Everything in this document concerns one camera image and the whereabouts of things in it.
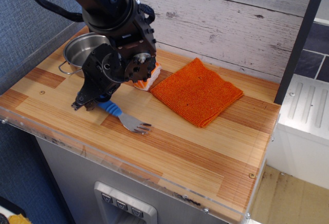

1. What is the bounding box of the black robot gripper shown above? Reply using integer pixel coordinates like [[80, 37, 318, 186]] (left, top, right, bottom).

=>
[[71, 44, 156, 111]]

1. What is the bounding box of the blue handled metal fork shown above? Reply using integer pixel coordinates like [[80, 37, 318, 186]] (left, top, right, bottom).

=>
[[98, 100, 152, 135]]

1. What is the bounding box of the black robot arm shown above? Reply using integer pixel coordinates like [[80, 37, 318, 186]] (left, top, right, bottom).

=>
[[72, 0, 156, 110]]

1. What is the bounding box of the salmon sushi toy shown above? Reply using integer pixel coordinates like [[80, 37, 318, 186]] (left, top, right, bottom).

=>
[[133, 62, 162, 91]]

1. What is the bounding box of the stainless steel pot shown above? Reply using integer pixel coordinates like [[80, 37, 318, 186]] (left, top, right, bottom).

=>
[[58, 32, 110, 78]]

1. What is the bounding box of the orange knitted cloth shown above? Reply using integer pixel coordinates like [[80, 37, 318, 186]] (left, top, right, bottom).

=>
[[151, 58, 244, 128]]

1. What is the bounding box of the silver dispenser panel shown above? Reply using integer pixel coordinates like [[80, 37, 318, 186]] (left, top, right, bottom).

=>
[[94, 181, 158, 223]]

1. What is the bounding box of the yellow black object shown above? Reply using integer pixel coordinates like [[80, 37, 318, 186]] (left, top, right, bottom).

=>
[[1, 213, 32, 224]]

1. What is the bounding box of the clear acrylic table edge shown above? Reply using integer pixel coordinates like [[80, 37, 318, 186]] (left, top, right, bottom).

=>
[[1, 97, 280, 223]]

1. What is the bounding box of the white grooved cabinet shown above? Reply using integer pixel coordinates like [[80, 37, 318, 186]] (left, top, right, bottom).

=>
[[267, 74, 328, 189]]

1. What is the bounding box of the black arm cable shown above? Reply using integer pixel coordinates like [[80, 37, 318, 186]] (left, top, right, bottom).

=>
[[22, 0, 156, 24]]

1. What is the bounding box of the black right frame post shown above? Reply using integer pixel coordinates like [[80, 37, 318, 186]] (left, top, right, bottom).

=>
[[274, 0, 322, 105]]

